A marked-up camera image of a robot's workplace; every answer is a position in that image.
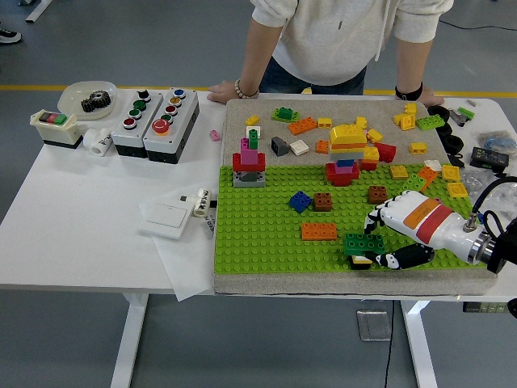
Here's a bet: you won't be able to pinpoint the dark green 2x4 brick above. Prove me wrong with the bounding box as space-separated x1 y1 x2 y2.
343 233 387 258

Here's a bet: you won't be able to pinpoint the dark grey sloped brick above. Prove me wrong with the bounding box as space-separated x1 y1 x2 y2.
270 136 291 157

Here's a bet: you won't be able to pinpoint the white printed label strip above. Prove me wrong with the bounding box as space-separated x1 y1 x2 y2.
200 213 219 240

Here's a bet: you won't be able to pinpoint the yellow orange grey brick stack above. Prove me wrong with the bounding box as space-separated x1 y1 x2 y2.
327 124 368 162

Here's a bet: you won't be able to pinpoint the black electronic device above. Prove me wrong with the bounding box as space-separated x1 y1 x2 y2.
469 146 511 170

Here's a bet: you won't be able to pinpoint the metal floor socket plate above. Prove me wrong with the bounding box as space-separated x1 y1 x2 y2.
355 310 393 343

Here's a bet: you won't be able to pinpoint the plastic bag blue parts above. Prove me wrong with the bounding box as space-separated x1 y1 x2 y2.
476 131 517 153

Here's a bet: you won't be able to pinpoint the white labelled pipe tee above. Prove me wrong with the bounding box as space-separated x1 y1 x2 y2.
179 188 217 219

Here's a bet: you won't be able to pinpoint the orange 2x4 brick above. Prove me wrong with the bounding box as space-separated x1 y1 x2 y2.
287 116 319 136
301 222 338 243

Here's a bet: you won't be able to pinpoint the grey control box emergency stop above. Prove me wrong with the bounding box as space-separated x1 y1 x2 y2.
142 87 200 165

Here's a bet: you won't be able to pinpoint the person's left hand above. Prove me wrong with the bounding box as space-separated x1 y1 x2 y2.
418 91 445 108

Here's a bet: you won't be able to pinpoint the red pink blue brick stack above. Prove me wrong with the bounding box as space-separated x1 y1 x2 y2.
325 159 360 188

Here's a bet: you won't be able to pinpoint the long black floor cable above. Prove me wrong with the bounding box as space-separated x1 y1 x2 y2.
439 18 517 32

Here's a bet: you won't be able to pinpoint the table height control panel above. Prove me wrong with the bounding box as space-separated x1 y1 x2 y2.
462 302 511 314

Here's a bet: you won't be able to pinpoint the grey metal frame foot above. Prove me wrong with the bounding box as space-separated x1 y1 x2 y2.
18 0 53 23

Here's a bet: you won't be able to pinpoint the translucent white bowl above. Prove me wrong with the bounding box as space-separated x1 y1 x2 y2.
57 81 119 121

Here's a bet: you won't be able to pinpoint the black cable under table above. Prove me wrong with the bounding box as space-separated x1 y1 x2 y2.
382 301 396 388

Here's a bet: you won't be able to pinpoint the yellow upturned brick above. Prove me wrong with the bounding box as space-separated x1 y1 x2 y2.
393 112 417 131

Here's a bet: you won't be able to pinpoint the orange 2x2 brick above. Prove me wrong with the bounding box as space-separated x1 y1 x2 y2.
417 166 439 193

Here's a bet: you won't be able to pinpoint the white pipe fitting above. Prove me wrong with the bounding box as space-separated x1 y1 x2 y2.
82 128 113 158

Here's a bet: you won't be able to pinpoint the lime green studded baseplate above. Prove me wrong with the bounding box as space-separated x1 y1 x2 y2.
212 162 500 277

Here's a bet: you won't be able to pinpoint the blue 2x2 brick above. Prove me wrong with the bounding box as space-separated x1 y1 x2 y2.
288 191 313 215

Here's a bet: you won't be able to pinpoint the grey control box black selector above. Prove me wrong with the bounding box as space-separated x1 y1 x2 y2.
110 89 165 159

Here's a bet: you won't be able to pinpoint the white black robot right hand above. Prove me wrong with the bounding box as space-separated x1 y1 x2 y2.
363 192 485 271

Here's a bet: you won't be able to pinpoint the lime and dark green bricks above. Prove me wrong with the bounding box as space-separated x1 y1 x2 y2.
270 106 301 124

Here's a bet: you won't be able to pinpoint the white paper sheet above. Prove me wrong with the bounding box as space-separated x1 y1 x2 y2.
137 189 219 303

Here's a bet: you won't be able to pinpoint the white wall switch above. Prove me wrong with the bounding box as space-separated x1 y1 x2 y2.
137 192 197 242

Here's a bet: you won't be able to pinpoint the lime green 2x4 brick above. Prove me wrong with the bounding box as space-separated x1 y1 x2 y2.
401 173 428 196
415 114 446 132

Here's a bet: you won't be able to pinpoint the grey red pink green tower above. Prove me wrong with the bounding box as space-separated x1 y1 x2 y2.
231 129 267 190

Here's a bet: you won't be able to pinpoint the black wrist watch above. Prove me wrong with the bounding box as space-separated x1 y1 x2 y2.
394 82 424 101

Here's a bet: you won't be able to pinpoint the white table leg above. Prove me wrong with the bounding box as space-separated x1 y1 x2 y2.
109 293 149 388
399 301 439 388

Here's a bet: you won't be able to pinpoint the red sloped brick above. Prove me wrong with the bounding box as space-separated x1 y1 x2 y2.
373 141 398 163

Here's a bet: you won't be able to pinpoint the yellow red brick stack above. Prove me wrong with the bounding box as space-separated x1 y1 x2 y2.
359 146 380 171

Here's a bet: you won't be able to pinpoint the person's right hand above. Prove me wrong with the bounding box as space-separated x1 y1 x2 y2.
208 80 243 105

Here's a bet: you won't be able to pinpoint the cream switch box red green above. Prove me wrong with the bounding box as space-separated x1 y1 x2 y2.
29 109 85 150

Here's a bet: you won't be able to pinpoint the brown 2x2 brick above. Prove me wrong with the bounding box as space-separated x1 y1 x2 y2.
367 186 389 206
313 192 334 213

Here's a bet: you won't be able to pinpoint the grey green small tool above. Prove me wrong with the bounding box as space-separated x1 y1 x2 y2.
448 105 477 127

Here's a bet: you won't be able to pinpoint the bead bracelet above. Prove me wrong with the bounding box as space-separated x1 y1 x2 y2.
233 78 260 99

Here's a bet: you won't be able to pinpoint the white yellow black brick stack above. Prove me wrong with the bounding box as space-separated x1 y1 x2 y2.
349 254 375 271

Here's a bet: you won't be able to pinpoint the black metal gear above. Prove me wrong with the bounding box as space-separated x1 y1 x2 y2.
80 91 113 113

